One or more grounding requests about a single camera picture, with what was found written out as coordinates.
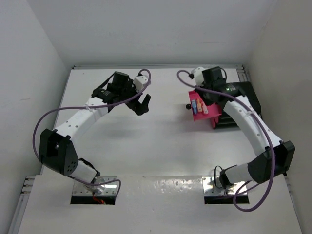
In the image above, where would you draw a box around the purple cable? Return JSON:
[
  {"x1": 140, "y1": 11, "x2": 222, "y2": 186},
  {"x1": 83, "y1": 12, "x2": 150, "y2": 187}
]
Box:
[
  {"x1": 32, "y1": 68, "x2": 152, "y2": 195},
  {"x1": 176, "y1": 70, "x2": 276, "y2": 212}
]

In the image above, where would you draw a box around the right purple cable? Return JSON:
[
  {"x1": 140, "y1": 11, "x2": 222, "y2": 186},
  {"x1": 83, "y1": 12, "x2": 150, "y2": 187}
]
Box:
[{"x1": 176, "y1": 70, "x2": 276, "y2": 212}]

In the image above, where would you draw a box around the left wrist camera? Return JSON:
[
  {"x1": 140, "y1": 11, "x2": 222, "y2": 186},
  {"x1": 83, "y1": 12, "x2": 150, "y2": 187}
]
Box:
[{"x1": 133, "y1": 76, "x2": 148, "y2": 91}]

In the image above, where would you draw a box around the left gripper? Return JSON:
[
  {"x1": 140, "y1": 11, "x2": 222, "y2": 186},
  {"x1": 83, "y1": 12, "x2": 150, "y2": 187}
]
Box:
[{"x1": 118, "y1": 78, "x2": 150, "y2": 115}]

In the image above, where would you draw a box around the orange correction tape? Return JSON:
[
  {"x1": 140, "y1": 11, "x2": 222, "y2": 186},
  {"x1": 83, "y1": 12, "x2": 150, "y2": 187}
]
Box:
[{"x1": 196, "y1": 98, "x2": 203, "y2": 113}]

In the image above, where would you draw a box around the left base plate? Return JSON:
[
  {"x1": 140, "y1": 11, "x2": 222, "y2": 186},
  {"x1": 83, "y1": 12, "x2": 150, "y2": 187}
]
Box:
[{"x1": 72, "y1": 182, "x2": 118, "y2": 196}]

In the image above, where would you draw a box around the black pink drawer organizer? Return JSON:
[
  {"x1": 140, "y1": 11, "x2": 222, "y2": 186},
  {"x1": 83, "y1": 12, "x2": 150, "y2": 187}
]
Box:
[{"x1": 185, "y1": 81, "x2": 262, "y2": 130}]

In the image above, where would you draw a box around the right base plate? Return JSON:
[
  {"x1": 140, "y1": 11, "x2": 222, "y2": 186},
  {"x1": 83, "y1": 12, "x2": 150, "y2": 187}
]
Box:
[{"x1": 202, "y1": 176, "x2": 245, "y2": 196}]

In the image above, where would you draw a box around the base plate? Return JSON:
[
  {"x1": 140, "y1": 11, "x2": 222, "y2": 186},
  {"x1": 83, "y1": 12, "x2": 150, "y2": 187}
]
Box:
[
  {"x1": 72, "y1": 182, "x2": 118, "y2": 196},
  {"x1": 202, "y1": 176, "x2": 245, "y2": 196}
]

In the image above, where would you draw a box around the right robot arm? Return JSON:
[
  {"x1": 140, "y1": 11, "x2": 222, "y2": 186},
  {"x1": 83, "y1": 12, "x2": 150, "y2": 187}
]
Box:
[{"x1": 191, "y1": 67, "x2": 295, "y2": 188}]

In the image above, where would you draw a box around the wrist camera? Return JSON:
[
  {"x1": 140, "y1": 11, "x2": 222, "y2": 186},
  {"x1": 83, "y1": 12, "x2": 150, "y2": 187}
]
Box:
[
  {"x1": 133, "y1": 76, "x2": 148, "y2": 91},
  {"x1": 191, "y1": 67, "x2": 206, "y2": 86}
]

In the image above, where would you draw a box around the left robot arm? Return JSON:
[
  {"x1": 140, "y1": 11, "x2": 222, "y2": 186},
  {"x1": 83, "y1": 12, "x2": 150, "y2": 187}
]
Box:
[{"x1": 38, "y1": 71, "x2": 151, "y2": 186}]

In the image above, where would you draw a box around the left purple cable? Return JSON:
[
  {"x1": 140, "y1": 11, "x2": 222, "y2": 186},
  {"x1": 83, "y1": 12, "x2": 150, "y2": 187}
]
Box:
[{"x1": 32, "y1": 68, "x2": 152, "y2": 195}]

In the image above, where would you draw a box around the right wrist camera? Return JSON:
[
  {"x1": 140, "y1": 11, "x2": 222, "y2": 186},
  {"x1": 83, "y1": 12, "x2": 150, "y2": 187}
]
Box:
[{"x1": 191, "y1": 67, "x2": 206, "y2": 86}]

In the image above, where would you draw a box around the pink correction tape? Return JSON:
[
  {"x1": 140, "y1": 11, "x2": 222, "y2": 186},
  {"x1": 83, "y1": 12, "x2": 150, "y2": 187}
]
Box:
[{"x1": 202, "y1": 104, "x2": 209, "y2": 115}]

